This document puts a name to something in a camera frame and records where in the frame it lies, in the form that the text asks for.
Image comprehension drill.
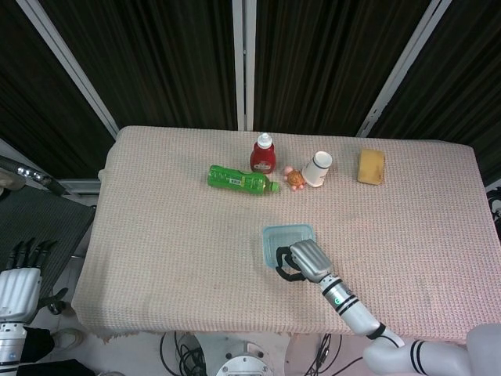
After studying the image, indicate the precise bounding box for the blue translucent container lid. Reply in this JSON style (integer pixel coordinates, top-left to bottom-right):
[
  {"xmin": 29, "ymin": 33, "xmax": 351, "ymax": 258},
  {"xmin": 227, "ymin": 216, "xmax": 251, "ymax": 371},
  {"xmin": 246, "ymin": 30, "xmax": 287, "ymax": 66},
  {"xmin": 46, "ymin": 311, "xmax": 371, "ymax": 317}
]
[{"xmin": 261, "ymin": 222, "xmax": 317, "ymax": 272}]

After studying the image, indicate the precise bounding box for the red ketchup squeeze bottle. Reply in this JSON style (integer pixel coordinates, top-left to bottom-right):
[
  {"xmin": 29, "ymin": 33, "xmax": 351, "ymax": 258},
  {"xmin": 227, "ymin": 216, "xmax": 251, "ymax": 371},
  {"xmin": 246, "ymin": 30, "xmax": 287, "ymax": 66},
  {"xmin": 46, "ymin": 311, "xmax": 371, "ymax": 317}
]
[{"xmin": 250, "ymin": 132, "xmax": 277, "ymax": 175}]

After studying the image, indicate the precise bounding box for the white frame post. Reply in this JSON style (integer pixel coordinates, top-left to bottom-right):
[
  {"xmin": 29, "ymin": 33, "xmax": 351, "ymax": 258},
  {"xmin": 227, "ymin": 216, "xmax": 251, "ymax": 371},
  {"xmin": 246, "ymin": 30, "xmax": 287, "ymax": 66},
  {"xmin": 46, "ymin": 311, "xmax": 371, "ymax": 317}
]
[
  {"xmin": 15, "ymin": 0, "xmax": 120, "ymax": 143},
  {"xmin": 232, "ymin": 0, "xmax": 258, "ymax": 132},
  {"xmin": 355, "ymin": 0, "xmax": 455, "ymax": 138}
]

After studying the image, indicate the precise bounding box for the grey round robot base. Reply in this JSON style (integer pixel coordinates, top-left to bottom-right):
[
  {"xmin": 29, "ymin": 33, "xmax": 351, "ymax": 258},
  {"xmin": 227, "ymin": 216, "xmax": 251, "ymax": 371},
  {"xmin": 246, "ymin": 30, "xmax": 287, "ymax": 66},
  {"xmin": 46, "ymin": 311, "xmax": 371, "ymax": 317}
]
[{"xmin": 214, "ymin": 340, "xmax": 275, "ymax": 376}]

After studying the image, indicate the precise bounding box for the white black patterned object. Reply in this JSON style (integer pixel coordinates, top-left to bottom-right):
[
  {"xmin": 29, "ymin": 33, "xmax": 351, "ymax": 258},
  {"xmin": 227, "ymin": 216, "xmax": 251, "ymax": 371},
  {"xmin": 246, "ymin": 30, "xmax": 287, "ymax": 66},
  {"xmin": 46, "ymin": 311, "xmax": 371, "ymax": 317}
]
[{"xmin": 487, "ymin": 186, "xmax": 501, "ymax": 240}]

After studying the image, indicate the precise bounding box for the black chrome handle bar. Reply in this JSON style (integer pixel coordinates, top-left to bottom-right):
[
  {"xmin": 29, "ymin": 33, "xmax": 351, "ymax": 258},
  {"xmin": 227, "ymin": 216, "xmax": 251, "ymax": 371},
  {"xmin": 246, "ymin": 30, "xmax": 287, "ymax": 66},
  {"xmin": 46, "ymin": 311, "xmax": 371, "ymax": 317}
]
[{"xmin": 0, "ymin": 154, "xmax": 67, "ymax": 197}]

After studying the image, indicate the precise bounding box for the dark ribbed backdrop panel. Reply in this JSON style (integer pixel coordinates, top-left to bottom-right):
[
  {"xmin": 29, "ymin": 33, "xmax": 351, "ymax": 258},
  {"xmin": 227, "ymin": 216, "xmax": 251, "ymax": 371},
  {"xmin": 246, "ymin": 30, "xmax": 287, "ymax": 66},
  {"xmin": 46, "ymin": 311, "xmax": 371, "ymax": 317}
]
[
  {"xmin": 0, "ymin": 0, "xmax": 117, "ymax": 181},
  {"xmin": 38, "ymin": 0, "xmax": 239, "ymax": 132},
  {"xmin": 367, "ymin": 0, "xmax": 501, "ymax": 185},
  {"xmin": 253, "ymin": 0, "xmax": 435, "ymax": 136}
]

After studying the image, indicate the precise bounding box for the white frame rail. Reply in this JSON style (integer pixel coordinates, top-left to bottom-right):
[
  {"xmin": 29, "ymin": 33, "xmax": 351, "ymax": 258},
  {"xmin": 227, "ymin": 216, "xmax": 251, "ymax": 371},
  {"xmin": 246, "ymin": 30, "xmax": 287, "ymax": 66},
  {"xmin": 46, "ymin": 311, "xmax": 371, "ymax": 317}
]
[{"xmin": 56, "ymin": 178, "xmax": 102, "ymax": 196}]

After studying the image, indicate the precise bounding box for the green plastic drink bottle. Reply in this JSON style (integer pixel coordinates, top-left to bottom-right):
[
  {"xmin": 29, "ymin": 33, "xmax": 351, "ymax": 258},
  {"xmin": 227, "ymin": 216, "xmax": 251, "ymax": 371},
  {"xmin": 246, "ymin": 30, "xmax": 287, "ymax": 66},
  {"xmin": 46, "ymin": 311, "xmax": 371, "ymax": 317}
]
[{"xmin": 207, "ymin": 164, "xmax": 281, "ymax": 197}]

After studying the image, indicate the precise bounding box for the pink waffle-weave tablecloth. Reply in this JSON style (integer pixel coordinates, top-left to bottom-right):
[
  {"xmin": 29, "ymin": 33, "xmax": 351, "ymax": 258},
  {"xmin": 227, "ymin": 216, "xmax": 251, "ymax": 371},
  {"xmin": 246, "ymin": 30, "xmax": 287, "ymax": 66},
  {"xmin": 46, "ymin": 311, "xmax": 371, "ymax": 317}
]
[{"xmin": 70, "ymin": 125, "xmax": 495, "ymax": 345}]

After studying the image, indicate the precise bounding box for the yellow sponge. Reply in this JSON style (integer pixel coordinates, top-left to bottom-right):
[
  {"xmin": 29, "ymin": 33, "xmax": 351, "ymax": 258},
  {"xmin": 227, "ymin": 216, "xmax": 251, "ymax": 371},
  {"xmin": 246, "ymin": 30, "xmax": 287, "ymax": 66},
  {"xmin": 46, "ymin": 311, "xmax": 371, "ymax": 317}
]
[{"xmin": 356, "ymin": 148, "xmax": 387, "ymax": 185}]

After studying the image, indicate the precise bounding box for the white paper cup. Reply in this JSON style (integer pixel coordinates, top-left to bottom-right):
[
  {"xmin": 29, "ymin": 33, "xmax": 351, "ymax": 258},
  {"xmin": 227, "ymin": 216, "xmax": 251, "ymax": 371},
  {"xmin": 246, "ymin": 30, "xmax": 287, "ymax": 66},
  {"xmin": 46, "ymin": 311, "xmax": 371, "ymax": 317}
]
[{"xmin": 301, "ymin": 151, "xmax": 333, "ymax": 188}]

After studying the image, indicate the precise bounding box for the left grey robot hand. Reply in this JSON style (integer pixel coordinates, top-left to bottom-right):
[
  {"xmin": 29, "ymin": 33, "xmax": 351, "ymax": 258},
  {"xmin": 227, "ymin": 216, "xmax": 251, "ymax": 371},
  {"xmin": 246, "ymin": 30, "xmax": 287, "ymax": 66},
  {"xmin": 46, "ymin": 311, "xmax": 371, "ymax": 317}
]
[{"xmin": 0, "ymin": 238, "xmax": 70, "ymax": 326}]

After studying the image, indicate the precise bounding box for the white shoe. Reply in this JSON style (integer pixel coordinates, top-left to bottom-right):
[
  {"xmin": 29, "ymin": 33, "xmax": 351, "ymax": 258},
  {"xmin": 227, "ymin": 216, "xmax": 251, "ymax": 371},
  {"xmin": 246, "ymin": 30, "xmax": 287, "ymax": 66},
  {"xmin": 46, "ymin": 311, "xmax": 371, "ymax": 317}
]
[{"xmin": 50, "ymin": 327, "xmax": 85, "ymax": 349}]

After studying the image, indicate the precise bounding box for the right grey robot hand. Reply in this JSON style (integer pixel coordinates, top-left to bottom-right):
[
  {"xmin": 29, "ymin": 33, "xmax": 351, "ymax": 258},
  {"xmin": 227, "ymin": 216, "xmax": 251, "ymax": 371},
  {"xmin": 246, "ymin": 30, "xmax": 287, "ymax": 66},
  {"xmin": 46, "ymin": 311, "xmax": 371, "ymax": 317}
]
[{"xmin": 275, "ymin": 239, "xmax": 333, "ymax": 283}]

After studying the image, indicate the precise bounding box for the dark mesh panel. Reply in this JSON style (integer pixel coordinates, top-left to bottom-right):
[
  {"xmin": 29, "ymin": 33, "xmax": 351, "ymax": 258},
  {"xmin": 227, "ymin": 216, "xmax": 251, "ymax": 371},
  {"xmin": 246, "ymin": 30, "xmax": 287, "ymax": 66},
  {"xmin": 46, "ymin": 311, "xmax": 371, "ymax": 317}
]
[{"xmin": 0, "ymin": 191, "xmax": 97, "ymax": 302}]

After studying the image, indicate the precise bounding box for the black cloth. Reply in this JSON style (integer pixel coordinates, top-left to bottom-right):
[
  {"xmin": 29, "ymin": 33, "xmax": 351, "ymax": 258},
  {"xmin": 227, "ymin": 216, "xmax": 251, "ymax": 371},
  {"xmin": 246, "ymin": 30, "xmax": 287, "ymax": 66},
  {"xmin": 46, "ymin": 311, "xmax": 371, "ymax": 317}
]
[{"xmin": 15, "ymin": 327, "xmax": 95, "ymax": 376}]

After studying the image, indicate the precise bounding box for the black cable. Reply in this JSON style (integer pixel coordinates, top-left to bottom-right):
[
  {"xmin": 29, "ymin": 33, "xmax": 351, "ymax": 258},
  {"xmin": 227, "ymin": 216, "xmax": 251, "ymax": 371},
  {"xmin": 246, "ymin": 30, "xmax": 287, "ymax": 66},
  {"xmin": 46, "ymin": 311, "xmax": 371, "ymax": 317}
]
[
  {"xmin": 159, "ymin": 331, "xmax": 214, "ymax": 376},
  {"xmin": 308, "ymin": 332, "xmax": 342, "ymax": 373}
]

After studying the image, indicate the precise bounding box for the pink orange turtle toy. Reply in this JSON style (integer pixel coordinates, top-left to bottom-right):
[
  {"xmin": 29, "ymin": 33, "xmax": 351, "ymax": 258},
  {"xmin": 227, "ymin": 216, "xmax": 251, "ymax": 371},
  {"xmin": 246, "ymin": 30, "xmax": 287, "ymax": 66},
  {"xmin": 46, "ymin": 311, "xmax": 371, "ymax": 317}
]
[{"xmin": 283, "ymin": 165, "xmax": 307, "ymax": 193}]

